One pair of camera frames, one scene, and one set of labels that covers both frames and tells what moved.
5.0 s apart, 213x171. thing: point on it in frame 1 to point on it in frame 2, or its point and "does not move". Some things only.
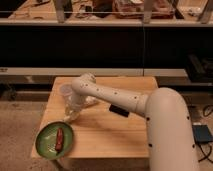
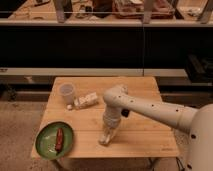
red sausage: (59, 140) does not move
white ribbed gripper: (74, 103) to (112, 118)
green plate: (46, 140) does not move
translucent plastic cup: (66, 91) does not move
